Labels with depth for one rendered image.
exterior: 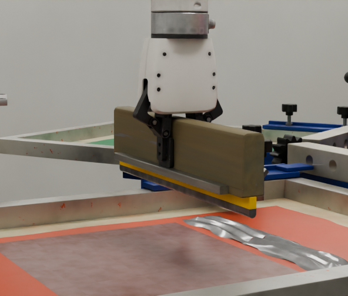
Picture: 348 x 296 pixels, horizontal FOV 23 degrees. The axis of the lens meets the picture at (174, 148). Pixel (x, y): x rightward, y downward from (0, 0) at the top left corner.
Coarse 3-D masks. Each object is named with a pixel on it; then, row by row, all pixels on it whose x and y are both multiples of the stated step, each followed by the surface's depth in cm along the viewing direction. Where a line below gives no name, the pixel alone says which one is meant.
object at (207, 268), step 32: (160, 256) 114; (192, 256) 114; (224, 256) 114; (256, 256) 114; (0, 288) 100; (32, 288) 100; (64, 288) 100; (96, 288) 100; (128, 288) 100; (160, 288) 100; (192, 288) 100
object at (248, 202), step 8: (136, 168) 125; (160, 176) 119; (184, 184) 113; (200, 192) 109; (208, 192) 107; (224, 200) 104; (232, 200) 103; (240, 200) 101; (248, 200) 100; (248, 208) 100
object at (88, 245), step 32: (128, 224) 133; (160, 224) 133; (256, 224) 133; (288, 224) 133; (320, 224) 133; (0, 256) 114; (32, 256) 114; (64, 256) 114; (96, 256) 114; (128, 256) 114
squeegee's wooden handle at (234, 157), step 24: (120, 120) 127; (192, 120) 111; (120, 144) 127; (144, 144) 120; (192, 144) 108; (216, 144) 103; (240, 144) 98; (264, 144) 99; (192, 168) 109; (216, 168) 103; (240, 168) 99; (240, 192) 99
